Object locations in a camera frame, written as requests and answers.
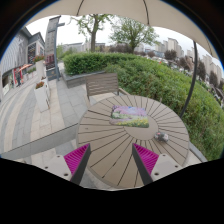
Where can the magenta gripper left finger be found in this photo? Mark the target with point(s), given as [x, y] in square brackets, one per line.
[71, 166]

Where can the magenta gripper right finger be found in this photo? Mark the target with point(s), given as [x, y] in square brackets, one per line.
[152, 166]

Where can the floral printed mouse pad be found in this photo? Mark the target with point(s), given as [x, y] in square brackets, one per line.
[129, 116]

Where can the round slatted wooden table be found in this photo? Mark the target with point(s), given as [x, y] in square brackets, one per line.
[111, 158]

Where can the brown wooden slatted chair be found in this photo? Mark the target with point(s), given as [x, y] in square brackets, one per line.
[97, 84]

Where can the white planter with red flowers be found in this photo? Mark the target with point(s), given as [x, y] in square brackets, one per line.
[42, 96]

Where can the trimmed green hedge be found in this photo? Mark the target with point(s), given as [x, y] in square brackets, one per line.
[201, 113]

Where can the far white flower planter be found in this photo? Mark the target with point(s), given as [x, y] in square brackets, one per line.
[39, 63]

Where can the grey building with shopfront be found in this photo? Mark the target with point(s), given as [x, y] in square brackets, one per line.
[21, 51]

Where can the tall grey stone sign pillar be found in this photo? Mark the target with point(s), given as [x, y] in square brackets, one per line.
[52, 70]

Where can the beige patio umbrella canopy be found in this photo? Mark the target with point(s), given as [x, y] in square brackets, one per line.
[149, 12]

